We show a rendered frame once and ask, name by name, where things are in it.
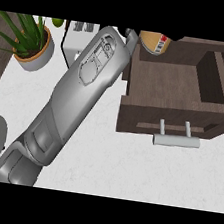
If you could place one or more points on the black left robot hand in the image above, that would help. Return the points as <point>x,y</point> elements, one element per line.
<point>123,31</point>

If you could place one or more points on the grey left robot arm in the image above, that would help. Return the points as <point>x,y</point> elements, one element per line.
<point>77,89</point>

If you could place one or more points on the brown wooden open drawer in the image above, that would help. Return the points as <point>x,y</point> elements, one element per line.
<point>162,79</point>

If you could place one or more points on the brown wooden drawer front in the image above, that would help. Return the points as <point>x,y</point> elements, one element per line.
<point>140,114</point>

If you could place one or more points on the white appliance with black edge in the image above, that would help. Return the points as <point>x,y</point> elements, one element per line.
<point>71,44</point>

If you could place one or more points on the small green fruit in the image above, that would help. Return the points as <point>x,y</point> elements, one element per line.
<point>57,22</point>

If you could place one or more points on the grey pot with orange rim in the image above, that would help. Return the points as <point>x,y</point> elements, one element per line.
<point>40,58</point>

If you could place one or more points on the green leafy plant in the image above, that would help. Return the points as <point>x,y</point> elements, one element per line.
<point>27,34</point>

